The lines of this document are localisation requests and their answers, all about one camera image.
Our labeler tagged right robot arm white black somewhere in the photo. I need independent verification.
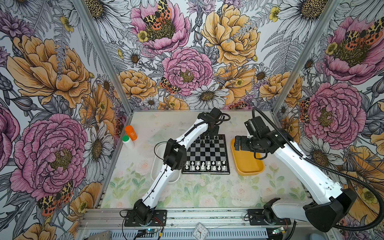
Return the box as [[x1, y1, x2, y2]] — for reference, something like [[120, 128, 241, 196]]
[[234, 116, 357, 233]]

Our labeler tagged white bottle green cap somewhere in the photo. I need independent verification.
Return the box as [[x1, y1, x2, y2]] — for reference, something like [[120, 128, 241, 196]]
[[122, 135, 135, 149]]

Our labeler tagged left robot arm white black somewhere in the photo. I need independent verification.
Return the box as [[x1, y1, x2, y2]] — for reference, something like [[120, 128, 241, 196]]
[[131, 108, 231, 226]]

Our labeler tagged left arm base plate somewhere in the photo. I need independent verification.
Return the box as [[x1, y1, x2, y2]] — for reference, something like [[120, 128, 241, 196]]
[[123, 210, 168, 227]]

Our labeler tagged small white clock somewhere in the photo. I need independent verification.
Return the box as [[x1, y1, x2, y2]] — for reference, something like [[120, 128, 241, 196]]
[[193, 223, 209, 240]]

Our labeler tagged black white chess board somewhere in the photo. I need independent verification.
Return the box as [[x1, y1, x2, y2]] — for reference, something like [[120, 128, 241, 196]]
[[182, 134, 230, 175]]

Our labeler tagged orange bottle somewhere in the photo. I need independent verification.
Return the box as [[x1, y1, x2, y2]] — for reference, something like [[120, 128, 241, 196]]
[[124, 125, 138, 141]]

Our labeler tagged yellow plastic tray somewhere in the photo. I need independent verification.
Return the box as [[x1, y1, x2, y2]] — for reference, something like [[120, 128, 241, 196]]
[[231, 139, 265, 177]]

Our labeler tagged white plastic tray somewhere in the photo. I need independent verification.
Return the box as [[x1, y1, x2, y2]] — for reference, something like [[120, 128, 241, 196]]
[[151, 142, 181, 184]]

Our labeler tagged left black corrugated cable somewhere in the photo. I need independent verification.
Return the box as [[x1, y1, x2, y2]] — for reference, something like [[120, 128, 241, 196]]
[[119, 112, 232, 217]]

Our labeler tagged aluminium frame rail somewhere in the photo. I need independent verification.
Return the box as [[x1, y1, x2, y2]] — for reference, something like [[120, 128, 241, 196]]
[[77, 206, 334, 230]]

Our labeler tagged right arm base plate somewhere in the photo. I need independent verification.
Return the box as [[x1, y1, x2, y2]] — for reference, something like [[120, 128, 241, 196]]
[[247, 209, 292, 226]]

